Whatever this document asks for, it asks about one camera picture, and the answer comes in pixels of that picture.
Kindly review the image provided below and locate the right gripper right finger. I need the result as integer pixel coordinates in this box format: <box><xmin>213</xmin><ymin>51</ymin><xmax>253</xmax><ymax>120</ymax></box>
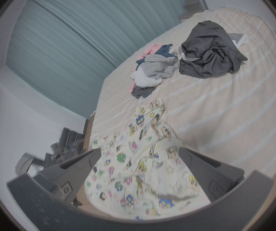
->
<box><xmin>178</xmin><ymin>146</ymin><xmax>245</xmax><ymax>203</ymax></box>

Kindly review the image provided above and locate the pile of clothes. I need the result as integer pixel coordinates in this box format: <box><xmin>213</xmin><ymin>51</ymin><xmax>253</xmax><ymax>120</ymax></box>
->
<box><xmin>130</xmin><ymin>43</ymin><xmax>180</xmax><ymax>99</ymax></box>

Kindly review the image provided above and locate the blue-green curtain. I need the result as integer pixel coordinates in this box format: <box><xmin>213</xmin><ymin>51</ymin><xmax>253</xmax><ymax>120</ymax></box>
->
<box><xmin>6</xmin><ymin>0</ymin><xmax>119</xmax><ymax>118</ymax></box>
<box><xmin>30</xmin><ymin>0</ymin><xmax>188</xmax><ymax>69</ymax></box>

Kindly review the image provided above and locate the grey garment with white trim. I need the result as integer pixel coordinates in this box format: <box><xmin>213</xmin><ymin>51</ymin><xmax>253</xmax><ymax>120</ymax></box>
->
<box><xmin>228</xmin><ymin>33</ymin><xmax>249</xmax><ymax>49</ymax></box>

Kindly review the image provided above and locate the bed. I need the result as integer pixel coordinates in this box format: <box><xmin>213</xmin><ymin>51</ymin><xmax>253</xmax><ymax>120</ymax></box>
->
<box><xmin>88</xmin><ymin>0</ymin><xmax>276</xmax><ymax>201</ymax></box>

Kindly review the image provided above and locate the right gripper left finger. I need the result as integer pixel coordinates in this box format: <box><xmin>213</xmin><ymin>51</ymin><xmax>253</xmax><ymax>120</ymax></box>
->
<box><xmin>35</xmin><ymin>148</ymin><xmax>102</xmax><ymax>204</ymax></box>

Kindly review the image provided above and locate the black garment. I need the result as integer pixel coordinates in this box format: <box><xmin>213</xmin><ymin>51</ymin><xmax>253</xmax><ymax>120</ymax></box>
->
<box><xmin>178</xmin><ymin>21</ymin><xmax>248</xmax><ymax>79</ymax></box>

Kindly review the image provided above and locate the white printed pyjama top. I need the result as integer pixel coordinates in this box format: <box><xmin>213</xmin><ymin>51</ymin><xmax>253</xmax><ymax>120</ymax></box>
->
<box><xmin>84</xmin><ymin>98</ymin><xmax>212</xmax><ymax>222</ymax></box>

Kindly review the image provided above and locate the grey bedside table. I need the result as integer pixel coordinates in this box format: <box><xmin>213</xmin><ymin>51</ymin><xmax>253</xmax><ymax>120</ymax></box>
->
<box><xmin>178</xmin><ymin>0</ymin><xmax>204</xmax><ymax>20</ymax></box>

